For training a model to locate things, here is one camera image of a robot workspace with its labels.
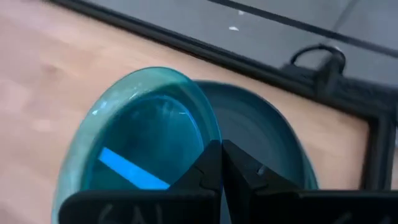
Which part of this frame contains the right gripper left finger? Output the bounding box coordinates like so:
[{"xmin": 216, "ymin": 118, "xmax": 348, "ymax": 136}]
[{"xmin": 58, "ymin": 139, "xmax": 222, "ymax": 224}]

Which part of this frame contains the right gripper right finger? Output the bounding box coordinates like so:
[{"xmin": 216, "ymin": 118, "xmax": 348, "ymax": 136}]
[{"xmin": 222, "ymin": 139, "xmax": 398, "ymax": 224}]

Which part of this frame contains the green plastic plate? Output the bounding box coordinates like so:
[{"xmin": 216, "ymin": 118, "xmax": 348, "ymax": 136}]
[{"xmin": 192, "ymin": 80, "xmax": 319, "ymax": 191}]

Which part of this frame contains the teal transparent plastic plate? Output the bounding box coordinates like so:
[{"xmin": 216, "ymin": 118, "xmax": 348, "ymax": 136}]
[{"xmin": 50, "ymin": 66, "xmax": 233, "ymax": 224}]

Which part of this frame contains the dark grey plastic plate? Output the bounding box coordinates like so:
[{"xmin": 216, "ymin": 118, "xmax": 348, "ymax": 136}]
[{"xmin": 205, "ymin": 93, "xmax": 299, "ymax": 187}]

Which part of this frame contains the black aluminium table frame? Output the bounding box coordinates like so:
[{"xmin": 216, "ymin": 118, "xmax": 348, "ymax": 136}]
[{"xmin": 46, "ymin": 0, "xmax": 398, "ymax": 191}]

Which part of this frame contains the black coiled floor cable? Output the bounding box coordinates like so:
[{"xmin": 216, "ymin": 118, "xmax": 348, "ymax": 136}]
[{"xmin": 290, "ymin": 43, "xmax": 347, "ymax": 77}]

